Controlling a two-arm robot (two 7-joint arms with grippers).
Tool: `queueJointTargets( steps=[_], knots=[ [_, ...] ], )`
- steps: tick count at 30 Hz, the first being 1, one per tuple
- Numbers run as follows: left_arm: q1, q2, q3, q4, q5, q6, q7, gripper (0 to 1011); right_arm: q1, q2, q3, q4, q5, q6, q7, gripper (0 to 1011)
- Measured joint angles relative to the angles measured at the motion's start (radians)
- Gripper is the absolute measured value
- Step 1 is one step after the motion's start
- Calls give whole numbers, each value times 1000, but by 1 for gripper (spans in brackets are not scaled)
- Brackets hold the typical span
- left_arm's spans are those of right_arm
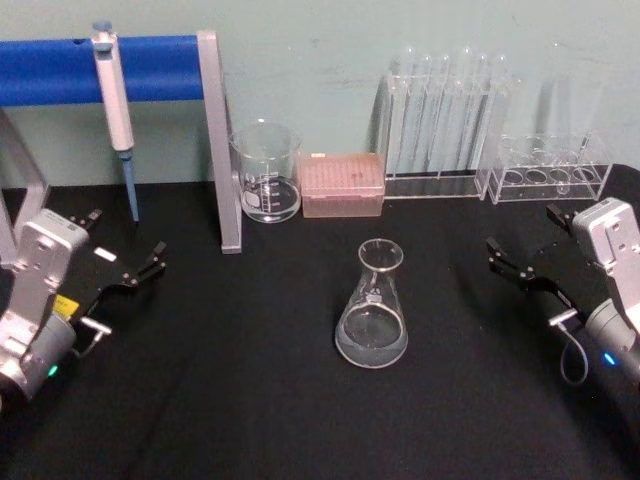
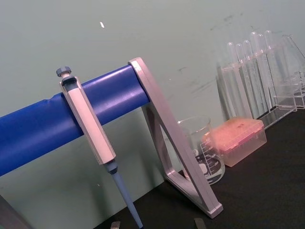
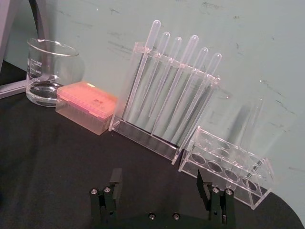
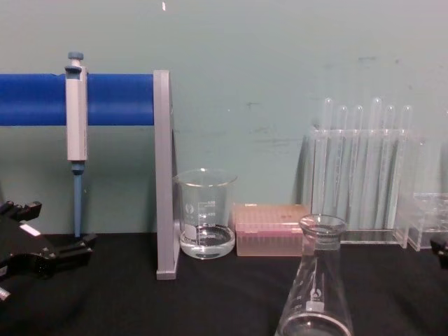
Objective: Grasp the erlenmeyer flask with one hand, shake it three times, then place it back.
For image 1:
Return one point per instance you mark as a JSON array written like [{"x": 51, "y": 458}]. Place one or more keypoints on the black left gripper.
[{"x": 100, "y": 272}]

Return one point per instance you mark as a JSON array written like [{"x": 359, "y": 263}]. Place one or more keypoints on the clear glass test tube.
[
  {"x": 442, "y": 110},
  {"x": 425, "y": 110},
  {"x": 407, "y": 100},
  {"x": 564, "y": 189}
]

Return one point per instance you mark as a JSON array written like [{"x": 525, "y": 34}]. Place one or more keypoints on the clear glass beaker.
[{"x": 270, "y": 200}]

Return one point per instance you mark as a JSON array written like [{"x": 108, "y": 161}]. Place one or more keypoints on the tall clear test tube rack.
[{"x": 430, "y": 187}]

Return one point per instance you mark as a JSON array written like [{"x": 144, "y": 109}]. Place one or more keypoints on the blue and grey pipette stand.
[{"x": 50, "y": 70}]

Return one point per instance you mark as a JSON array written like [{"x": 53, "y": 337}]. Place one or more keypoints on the pink pipette tip box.
[{"x": 342, "y": 185}]

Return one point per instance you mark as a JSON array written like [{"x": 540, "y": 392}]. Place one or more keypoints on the black table cloth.
[{"x": 250, "y": 400}]

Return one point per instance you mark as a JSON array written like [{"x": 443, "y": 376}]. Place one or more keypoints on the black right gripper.
[{"x": 570, "y": 280}]

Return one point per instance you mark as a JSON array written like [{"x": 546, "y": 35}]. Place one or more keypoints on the white and blue pipette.
[{"x": 114, "y": 100}]

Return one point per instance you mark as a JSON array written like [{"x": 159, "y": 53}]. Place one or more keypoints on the low clear acrylic tube rack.
[{"x": 550, "y": 192}]

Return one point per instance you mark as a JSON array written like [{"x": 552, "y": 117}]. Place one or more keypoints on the clear glass conical flask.
[{"x": 371, "y": 325}]

